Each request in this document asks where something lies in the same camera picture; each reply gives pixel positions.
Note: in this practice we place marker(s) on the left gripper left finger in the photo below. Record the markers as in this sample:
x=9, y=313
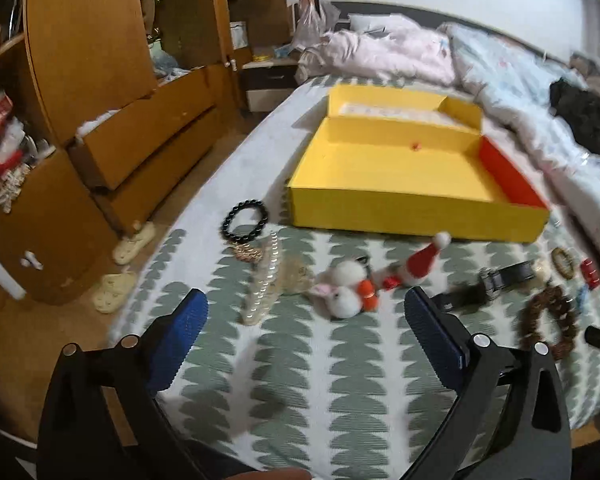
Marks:
x=168, y=340

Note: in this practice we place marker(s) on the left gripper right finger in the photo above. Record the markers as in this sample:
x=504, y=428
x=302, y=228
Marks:
x=442, y=337

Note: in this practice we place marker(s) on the light blue hair clip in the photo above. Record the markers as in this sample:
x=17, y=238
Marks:
x=581, y=299

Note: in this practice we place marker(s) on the red ball hair clip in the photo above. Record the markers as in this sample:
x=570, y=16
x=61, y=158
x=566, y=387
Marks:
x=589, y=273

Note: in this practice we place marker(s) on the pearl hair claw clip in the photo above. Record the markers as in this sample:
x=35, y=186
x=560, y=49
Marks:
x=264, y=287

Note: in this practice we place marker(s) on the person's left hand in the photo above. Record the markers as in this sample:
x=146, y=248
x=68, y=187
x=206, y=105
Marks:
x=274, y=474

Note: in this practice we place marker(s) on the black wrist watch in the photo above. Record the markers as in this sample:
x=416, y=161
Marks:
x=488, y=287

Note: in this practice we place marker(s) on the cream slipper near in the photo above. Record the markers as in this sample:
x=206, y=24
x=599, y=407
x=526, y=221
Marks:
x=112, y=292

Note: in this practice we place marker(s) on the cream slipper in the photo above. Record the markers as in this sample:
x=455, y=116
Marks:
x=130, y=246
x=112, y=292

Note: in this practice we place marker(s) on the santa hat hair clip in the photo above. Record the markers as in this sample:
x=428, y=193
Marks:
x=414, y=269

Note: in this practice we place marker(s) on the white bow hair clip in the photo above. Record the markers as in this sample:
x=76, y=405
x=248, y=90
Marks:
x=542, y=273

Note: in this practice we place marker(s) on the white pompom bunny clip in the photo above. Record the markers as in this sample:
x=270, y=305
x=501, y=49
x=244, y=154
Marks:
x=347, y=289

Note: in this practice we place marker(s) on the cream slipper far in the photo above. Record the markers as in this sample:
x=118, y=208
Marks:
x=130, y=246

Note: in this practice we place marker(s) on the gold rhinestone hair clip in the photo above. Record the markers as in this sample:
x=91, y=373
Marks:
x=246, y=253

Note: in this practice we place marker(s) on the leaf pattern bed sheet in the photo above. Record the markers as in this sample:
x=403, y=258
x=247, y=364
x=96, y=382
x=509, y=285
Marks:
x=353, y=399

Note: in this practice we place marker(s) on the clear plastic hair claw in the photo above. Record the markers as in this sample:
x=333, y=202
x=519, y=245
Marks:
x=294, y=276

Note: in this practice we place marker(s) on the floral white duvet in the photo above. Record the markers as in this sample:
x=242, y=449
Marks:
x=512, y=85

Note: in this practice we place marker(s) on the yellow cardboard box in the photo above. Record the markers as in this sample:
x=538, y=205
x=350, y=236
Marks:
x=408, y=162

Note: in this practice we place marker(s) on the black clothing on bed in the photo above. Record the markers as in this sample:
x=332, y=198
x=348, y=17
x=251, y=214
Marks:
x=580, y=109

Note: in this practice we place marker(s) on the wooden wardrobe cabinet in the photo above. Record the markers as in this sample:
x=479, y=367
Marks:
x=104, y=106

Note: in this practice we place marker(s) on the black white nightstand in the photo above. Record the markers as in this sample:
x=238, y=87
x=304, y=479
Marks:
x=268, y=83

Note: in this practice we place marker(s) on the pink pillow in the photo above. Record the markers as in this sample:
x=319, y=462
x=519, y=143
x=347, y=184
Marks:
x=385, y=47

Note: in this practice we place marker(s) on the plastic bag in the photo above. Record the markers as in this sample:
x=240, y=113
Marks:
x=314, y=24

